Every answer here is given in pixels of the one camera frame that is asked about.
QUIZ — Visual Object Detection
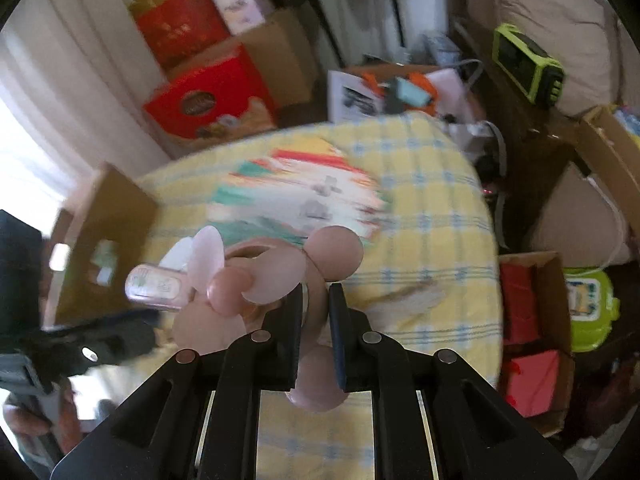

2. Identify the cardboard box with red bags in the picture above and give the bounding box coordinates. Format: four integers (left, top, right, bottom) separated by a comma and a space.
497, 251, 576, 436

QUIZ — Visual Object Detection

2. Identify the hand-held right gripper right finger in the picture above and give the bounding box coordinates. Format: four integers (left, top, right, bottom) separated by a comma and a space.
327, 282, 573, 480

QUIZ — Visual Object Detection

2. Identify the yellow checked tablecloth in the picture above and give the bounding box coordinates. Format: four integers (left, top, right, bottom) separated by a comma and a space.
135, 112, 503, 480

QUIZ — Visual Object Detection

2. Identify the large beige sofa cushion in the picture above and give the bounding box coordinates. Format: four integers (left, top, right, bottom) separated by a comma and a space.
487, 0, 623, 118

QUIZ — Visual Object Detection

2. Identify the white curtain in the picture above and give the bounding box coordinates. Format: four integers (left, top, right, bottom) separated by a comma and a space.
0, 0, 171, 221

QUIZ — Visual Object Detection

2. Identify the grey appliance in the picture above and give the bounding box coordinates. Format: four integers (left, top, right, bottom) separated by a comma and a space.
425, 32, 466, 61

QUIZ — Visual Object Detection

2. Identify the small clear plastic wrapper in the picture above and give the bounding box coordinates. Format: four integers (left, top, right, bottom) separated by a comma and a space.
370, 280, 446, 323

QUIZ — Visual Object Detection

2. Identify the person's left hand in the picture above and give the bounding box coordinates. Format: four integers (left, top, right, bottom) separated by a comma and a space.
2, 390, 83, 456

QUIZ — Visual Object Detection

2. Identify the pink handheld fan with ears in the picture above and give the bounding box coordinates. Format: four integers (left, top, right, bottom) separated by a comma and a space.
125, 225, 363, 413

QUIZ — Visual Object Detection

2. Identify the green toy case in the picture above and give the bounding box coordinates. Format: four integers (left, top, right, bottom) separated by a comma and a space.
564, 267, 621, 353

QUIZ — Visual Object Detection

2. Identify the red gift bag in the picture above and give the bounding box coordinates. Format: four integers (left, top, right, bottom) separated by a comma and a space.
132, 0, 231, 68

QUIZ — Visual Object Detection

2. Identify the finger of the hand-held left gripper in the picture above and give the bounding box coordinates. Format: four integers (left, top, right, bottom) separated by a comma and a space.
42, 309, 162, 377

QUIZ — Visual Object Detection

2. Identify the cardboard box with handles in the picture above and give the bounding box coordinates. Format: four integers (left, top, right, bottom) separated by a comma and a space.
42, 162, 161, 328

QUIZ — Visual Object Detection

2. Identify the white purple tissue pack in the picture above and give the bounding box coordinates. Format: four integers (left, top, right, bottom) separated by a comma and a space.
209, 0, 266, 36

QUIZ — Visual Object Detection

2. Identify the green black portable radio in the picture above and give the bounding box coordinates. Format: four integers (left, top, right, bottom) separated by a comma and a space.
492, 23, 565, 108

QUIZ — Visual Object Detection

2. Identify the brown sofa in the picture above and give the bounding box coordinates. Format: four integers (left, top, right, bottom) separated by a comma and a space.
450, 0, 640, 266

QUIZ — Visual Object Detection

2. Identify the red gift box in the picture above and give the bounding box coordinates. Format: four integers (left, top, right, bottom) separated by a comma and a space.
142, 52, 278, 141

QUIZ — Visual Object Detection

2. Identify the long cardboard box of clutter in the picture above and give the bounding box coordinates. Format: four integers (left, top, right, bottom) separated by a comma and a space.
580, 105, 640, 201

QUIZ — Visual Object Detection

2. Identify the colourful paper folding fan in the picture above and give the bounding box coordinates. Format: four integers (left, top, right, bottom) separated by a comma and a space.
207, 145, 393, 248

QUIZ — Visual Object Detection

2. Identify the large brown cardboard box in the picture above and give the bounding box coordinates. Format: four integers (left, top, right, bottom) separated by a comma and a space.
167, 7, 321, 111

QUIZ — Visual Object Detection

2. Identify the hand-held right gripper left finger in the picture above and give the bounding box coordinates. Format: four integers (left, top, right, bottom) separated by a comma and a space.
50, 287, 304, 480

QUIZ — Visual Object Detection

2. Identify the white charging cable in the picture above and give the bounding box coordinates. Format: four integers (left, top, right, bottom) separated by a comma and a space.
585, 175, 632, 273

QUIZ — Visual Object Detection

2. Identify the teal item with orange straps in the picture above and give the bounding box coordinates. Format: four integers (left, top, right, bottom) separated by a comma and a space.
395, 77, 433, 111

